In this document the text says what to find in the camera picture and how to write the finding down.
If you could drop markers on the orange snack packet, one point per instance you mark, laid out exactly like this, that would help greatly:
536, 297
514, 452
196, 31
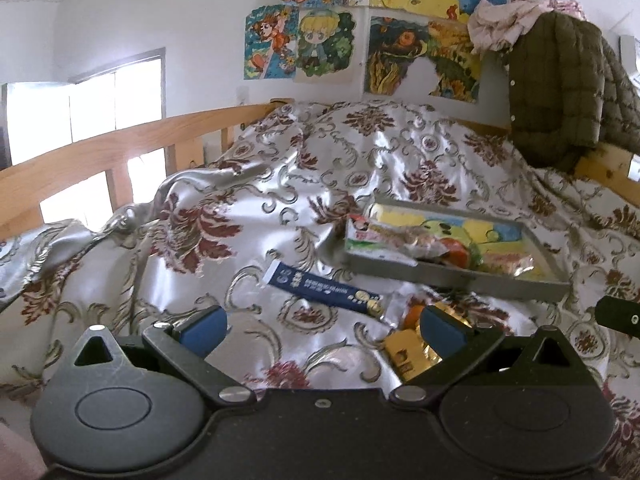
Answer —
422, 245

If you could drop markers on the clear noodle snack bag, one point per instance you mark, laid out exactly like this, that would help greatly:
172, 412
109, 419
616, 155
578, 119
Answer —
514, 264

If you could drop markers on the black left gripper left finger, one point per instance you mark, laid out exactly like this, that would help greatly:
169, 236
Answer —
185, 346

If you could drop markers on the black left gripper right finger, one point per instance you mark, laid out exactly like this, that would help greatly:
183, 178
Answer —
435, 382

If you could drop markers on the olive quilted jacket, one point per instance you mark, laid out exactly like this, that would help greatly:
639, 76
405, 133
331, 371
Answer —
568, 93

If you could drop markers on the anime girl boy poster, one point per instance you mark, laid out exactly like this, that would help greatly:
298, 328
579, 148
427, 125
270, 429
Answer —
315, 46

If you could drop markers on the grey cartoon tray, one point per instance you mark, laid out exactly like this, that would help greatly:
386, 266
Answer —
483, 232

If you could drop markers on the wooden bed frame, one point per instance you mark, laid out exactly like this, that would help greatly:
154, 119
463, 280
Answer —
26, 185

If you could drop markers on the green white snack packet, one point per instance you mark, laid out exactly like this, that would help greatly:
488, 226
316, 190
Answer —
374, 240

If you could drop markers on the yellow gold snack packet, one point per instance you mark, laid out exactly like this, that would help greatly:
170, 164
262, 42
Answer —
410, 352

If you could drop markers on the small orange fruit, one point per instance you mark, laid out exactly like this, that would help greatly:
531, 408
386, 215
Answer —
412, 318

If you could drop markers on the pink crumpled cloth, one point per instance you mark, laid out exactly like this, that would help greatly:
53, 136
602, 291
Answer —
495, 27

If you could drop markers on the window frame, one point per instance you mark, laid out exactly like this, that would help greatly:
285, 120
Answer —
40, 116

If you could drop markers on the dark swirl torn poster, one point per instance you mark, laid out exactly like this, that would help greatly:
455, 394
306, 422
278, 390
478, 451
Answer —
436, 56

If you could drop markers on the floral satin bedspread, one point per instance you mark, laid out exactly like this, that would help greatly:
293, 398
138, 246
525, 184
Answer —
284, 192

